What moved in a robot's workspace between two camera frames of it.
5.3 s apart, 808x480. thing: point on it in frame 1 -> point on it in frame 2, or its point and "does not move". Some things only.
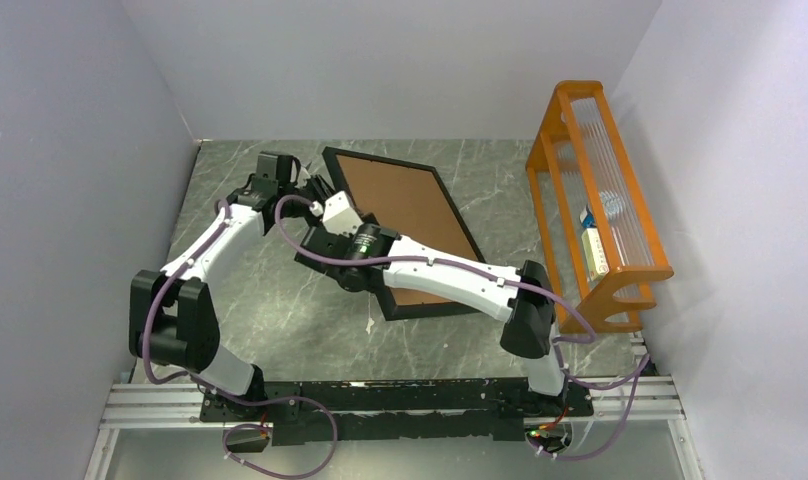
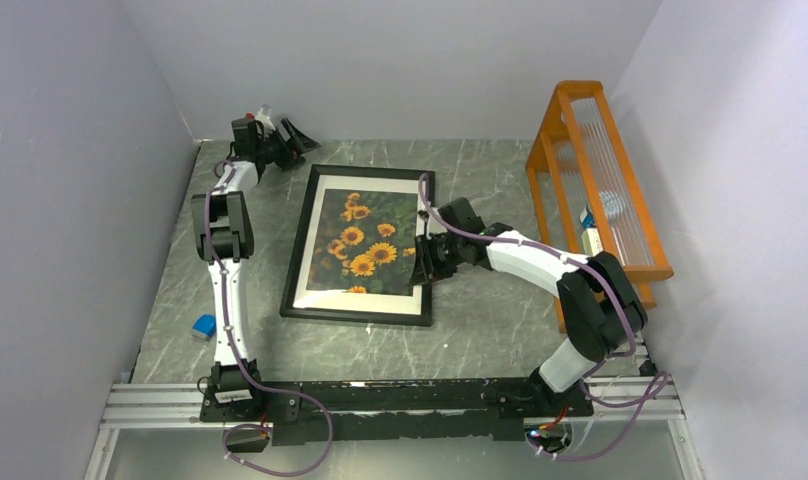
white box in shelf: x=594 y=253 does not move
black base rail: x=346 y=411 does not move
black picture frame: x=415 y=202 -> x=390 y=318
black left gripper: x=320 y=186 -> x=298 y=145
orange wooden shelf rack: x=601 y=248 does not move
